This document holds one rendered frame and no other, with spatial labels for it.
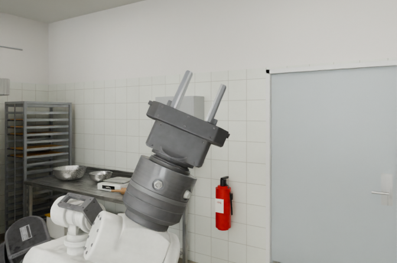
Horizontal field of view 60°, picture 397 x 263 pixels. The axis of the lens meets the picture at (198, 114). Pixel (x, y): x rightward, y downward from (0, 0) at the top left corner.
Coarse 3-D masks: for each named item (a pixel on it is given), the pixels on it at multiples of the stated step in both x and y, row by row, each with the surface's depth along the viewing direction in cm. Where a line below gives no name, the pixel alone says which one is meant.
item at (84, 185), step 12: (96, 168) 439; (36, 180) 406; (48, 180) 406; (60, 180) 406; (84, 180) 406; (72, 192) 354; (84, 192) 345; (96, 192) 345; (108, 192) 345; (180, 252) 356
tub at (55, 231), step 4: (48, 216) 399; (48, 220) 401; (48, 224) 401; (52, 224) 397; (48, 228) 401; (52, 228) 397; (56, 228) 392; (60, 228) 387; (64, 228) 385; (52, 232) 397; (56, 232) 392; (60, 232) 387; (64, 232) 385; (52, 236) 397; (56, 236) 392; (60, 236) 387
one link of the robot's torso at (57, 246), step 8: (56, 240) 82; (32, 248) 77; (40, 248) 77; (48, 248) 77; (56, 248) 77; (64, 248) 77; (72, 248) 73; (80, 248) 73; (24, 256) 78; (32, 256) 75; (40, 256) 74; (48, 256) 73; (56, 256) 72; (64, 256) 72; (72, 256) 72; (80, 256) 72
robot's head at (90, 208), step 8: (64, 200) 74; (88, 200) 71; (96, 200) 71; (64, 208) 72; (72, 208) 70; (80, 208) 69; (88, 208) 70; (96, 208) 71; (104, 208) 75; (88, 216) 70; (96, 216) 71; (88, 224) 71; (88, 232) 71
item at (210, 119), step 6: (222, 84) 50; (222, 90) 50; (216, 96) 50; (222, 96) 50; (216, 102) 49; (210, 108) 49; (216, 108) 49; (210, 114) 49; (210, 120) 49; (216, 120) 50
